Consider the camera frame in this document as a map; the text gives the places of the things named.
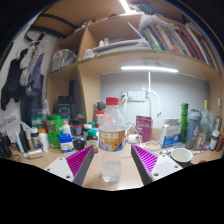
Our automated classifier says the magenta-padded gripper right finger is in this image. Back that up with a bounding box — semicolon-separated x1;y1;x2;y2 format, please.
130;143;184;186

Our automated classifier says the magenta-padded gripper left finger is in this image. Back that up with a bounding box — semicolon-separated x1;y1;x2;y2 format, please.
44;145;96;187

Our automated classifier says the grey sports water bottle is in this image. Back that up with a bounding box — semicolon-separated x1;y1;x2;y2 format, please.
184;108;203;151

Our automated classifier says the dark mug with white inside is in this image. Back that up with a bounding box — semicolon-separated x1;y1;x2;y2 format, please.
170;147;195;169

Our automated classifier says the white bottle with blue label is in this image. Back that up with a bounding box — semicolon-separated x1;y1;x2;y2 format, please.
58;132;75;155

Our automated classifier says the shallow round bowl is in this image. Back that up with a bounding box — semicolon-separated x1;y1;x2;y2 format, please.
143;140;162;152

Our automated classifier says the small black round object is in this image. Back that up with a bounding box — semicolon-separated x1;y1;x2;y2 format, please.
72;137;87;151

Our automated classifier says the silver metal can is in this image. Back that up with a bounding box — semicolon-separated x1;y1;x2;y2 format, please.
23;147;45;160

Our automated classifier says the white bottle with orange cap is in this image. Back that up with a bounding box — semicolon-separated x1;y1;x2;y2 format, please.
38;128;50;154

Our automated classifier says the white and blue carton box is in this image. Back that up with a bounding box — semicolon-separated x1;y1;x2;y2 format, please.
159;117;183;150

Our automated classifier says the dark bottle with white cap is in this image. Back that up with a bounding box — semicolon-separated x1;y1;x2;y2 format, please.
30;126;43;150

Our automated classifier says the green plastic jar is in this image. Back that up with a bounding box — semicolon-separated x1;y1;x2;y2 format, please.
45;114;64;149

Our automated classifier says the white tape roll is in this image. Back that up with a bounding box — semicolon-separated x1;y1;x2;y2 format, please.
127;133;141;145

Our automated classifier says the dark bottle with green cap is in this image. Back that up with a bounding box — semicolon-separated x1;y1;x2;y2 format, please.
86;128;100;154

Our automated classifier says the black jar with red band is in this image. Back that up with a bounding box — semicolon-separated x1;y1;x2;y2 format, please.
69;117;85;139

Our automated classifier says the pink carton box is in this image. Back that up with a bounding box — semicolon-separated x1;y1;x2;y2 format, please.
135;114;154;143

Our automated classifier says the slim black bottle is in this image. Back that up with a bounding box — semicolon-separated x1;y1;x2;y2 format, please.
18;123;31;154

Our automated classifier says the white tube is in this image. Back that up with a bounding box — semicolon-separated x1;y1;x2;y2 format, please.
14;130;25;155

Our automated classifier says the tall green bottle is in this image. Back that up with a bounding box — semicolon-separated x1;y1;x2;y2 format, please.
179;102;190;144

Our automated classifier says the small brown white-capped bottle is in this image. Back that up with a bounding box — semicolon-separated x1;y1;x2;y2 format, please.
208;129;221;152

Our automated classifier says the clear red-capped drink bottle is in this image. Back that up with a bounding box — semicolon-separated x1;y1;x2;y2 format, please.
98;96;127;184

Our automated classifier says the black box appliance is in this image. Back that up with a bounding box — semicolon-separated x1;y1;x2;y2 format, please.
52;95;80;121

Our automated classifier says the yellow-capped clear bottle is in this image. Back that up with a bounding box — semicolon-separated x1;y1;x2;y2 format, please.
201;99;214;148

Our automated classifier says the white bottle with red label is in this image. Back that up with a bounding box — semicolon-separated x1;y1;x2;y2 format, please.
95;109;106;128

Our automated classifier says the clear glass bottle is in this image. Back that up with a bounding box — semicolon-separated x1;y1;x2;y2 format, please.
214;97;223;135

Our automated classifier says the blue hanging bag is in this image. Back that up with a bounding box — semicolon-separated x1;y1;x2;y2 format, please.
19;52;46;127

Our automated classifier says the white LED light bar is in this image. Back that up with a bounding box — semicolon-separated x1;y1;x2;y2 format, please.
120;65;180;74

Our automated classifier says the black hanging garment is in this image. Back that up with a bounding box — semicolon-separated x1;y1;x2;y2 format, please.
0;48;30;112

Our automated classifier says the grey hanging garment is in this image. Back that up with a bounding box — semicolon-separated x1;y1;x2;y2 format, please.
18;42;44;88

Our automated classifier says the wooden shelf unit with books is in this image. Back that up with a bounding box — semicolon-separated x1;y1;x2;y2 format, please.
32;0;224;125

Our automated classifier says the white cable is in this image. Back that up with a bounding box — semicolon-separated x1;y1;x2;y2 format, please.
142;71;164;120

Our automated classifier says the white wall power outlet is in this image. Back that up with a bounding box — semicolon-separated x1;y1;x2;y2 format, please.
121;90;148;103

